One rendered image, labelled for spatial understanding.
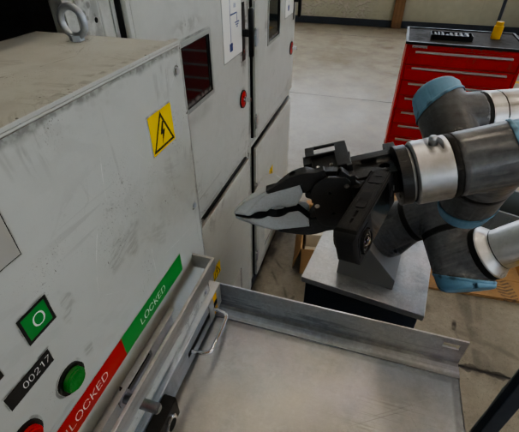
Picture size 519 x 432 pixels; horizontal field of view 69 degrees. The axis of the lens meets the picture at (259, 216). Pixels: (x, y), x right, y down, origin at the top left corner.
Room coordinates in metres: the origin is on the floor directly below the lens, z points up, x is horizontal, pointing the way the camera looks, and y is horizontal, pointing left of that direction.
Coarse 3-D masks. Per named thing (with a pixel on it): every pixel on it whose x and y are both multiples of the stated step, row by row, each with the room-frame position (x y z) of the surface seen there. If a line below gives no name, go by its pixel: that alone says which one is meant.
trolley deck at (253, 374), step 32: (224, 352) 0.42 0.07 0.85; (256, 352) 0.42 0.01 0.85; (288, 352) 0.42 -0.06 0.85; (320, 352) 0.42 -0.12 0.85; (352, 352) 0.42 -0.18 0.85; (192, 384) 0.35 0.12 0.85; (224, 384) 0.35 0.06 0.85; (256, 384) 0.35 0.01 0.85; (288, 384) 0.35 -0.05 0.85; (320, 384) 0.35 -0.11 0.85; (352, 384) 0.35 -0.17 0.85; (384, 384) 0.35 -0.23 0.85; (416, 384) 0.35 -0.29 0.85; (448, 384) 0.35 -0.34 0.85; (192, 416) 0.30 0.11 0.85; (224, 416) 0.30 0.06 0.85; (256, 416) 0.30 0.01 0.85; (288, 416) 0.30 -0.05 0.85; (320, 416) 0.30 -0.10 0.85; (352, 416) 0.30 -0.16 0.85; (384, 416) 0.30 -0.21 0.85; (416, 416) 0.30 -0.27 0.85; (448, 416) 0.30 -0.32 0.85
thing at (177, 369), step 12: (216, 288) 0.51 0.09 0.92; (216, 300) 0.51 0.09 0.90; (204, 312) 0.45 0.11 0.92; (192, 324) 0.43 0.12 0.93; (204, 324) 0.45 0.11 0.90; (192, 336) 0.40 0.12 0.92; (204, 336) 0.44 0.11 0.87; (180, 348) 0.38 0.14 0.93; (192, 348) 0.40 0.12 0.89; (180, 360) 0.36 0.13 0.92; (192, 360) 0.39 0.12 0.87; (168, 372) 0.33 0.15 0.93; (180, 372) 0.35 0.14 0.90; (168, 384) 0.31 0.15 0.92; (180, 384) 0.34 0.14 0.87; (156, 396) 0.29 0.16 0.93; (144, 420) 0.26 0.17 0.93
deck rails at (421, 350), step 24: (240, 288) 0.52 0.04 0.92; (216, 312) 0.51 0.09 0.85; (240, 312) 0.51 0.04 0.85; (264, 312) 0.51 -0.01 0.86; (288, 312) 0.49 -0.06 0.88; (312, 312) 0.48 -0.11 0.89; (336, 312) 0.46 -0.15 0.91; (312, 336) 0.45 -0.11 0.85; (336, 336) 0.45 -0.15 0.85; (360, 336) 0.45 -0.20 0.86; (384, 336) 0.44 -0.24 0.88; (408, 336) 0.42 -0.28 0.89; (432, 336) 0.41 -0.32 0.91; (408, 360) 0.40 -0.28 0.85; (432, 360) 0.40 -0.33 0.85; (456, 360) 0.40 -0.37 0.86
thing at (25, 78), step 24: (0, 48) 0.48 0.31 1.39; (24, 48) 0.48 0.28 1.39; (48, 48) 0.48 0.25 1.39; (72, 48) 0.48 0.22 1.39; (96, 48) 0.48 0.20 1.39; (120, 48) 0.48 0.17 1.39; (144, 48) 0.48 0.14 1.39; (168, 48) 0.48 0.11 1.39; (0, 72) 0.38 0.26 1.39; (24, 72) 0.38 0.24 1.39; (48, 72) 0.38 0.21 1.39; (72, 72) 0.38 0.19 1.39; (96, 72) 0.38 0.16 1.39; (120, 72) 0.38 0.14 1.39; (0, 96) 0.32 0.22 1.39; (24, 96) 0.32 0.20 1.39; (48, 96) 0.32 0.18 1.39; (72, 96) 0.32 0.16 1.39; (0, 120) 0.26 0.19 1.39; (24, 120) 0.26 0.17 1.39
